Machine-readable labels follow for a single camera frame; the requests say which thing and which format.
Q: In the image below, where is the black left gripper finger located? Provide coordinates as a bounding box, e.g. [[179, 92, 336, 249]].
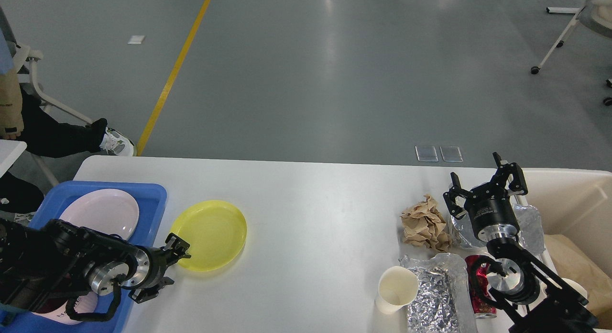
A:
[[128, 277, 175, 304], [161, 233, 192, 267]]

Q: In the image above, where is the brown paper in bin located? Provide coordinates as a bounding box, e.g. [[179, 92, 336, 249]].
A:
[[544, 234, 612, 330]]

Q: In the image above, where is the beige plastic bin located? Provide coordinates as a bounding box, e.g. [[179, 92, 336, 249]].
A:
[[524, 168, 612, 277]]

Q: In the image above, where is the white paper cup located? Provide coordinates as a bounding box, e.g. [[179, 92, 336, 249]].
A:
[[374, 266, 420, 315]]

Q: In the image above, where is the crumpled foil under gripper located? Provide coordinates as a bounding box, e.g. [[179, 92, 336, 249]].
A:
[[448, 204, 545, 256]]

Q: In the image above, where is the white side table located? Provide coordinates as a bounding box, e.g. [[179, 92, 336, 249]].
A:
[[0, 139, 27, 177]]

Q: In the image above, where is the person in black trousers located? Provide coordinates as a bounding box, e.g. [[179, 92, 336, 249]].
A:
[[0, 40, 136, 226]]

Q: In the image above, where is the blue plastic tray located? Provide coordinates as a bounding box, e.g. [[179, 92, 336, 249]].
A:
[[0, 181, 167, 333]]

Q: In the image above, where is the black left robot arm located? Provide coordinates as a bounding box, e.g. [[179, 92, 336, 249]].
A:
[[0, 219, 190, 322]]

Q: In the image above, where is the pink plate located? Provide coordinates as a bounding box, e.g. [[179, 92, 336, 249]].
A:
[[59, 189, 140, 240]]

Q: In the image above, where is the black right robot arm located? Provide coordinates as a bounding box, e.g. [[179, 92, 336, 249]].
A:
[[442, 152, 599, 333]]

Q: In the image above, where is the crumpled brown paper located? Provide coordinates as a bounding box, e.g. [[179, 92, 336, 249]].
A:
[[400, 194, 452, 253]]

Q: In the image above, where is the crumpled foil front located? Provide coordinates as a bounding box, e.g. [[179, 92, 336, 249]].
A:
[[399, 253, 477, 333]]

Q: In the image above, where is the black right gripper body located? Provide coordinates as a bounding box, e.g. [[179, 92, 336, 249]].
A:
[[465, 186, 520, 242]]

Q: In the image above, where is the yellow plastic plate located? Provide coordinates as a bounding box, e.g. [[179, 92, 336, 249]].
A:
[[170, 200, 248, 272]]

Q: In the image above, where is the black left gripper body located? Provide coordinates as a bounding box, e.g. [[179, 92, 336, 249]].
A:
[[86, 246, 168, 295]]

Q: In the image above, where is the crushed red can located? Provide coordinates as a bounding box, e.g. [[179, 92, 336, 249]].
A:
[[465, 255, 497, 320]]

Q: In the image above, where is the right floor plate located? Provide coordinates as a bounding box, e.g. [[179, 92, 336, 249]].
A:
[[439, 146, 464, 163]]

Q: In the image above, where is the floor plate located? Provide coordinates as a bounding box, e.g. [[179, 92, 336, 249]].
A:
[[439, 146, 464, 163], [415, 145, 439, 162]]

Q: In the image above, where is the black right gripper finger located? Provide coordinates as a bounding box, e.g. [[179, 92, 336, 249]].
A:
[[488, 152, 528, 196], [442, 172, 471, 220]]

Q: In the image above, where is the pink HOME mug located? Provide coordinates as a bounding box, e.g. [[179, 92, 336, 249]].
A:
[[33, 291, 98, 326]]

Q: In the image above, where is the left floor plate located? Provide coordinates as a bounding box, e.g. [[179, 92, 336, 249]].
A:
[[415, 145, 439, 162]]

